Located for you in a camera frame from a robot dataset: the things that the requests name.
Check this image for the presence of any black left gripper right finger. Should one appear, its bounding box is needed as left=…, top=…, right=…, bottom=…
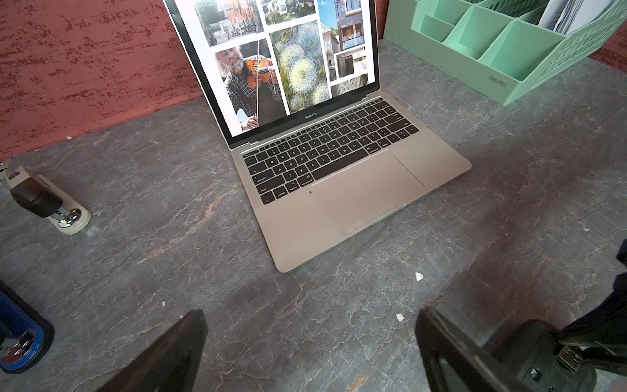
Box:
left=415, top=307, right=529, bottom=391

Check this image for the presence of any small usb mouse receiver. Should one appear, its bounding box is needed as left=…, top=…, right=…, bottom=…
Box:
left=556, top=346, right=584, bottom=372

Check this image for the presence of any white paper stack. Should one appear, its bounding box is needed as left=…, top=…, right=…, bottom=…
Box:
left=537, top=0, right=614, bottom=34

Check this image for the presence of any beige black stapler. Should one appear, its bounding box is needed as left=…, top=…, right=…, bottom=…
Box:
left=1, top=166, right=92, bottom=236

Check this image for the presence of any silver laptop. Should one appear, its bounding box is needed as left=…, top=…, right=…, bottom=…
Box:
left=165, top=1, right=471, bottom=273

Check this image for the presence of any green plastic desk organizer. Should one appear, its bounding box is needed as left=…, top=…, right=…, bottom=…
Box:
left=385, top=1, right=626, bottom=106

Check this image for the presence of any blue black stapler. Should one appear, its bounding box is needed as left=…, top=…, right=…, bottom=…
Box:
left=1, top=282, right=55, bottom=374

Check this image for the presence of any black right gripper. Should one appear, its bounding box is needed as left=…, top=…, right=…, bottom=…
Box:
left=557, top=239, right=627, bottom=378

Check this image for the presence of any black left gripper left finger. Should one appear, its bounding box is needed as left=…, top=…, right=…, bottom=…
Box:
left=100, top=310, right=207, bottom=391

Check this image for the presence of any black wireless mouse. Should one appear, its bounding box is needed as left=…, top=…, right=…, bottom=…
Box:
left=493, top=319, right=597, bottom=391

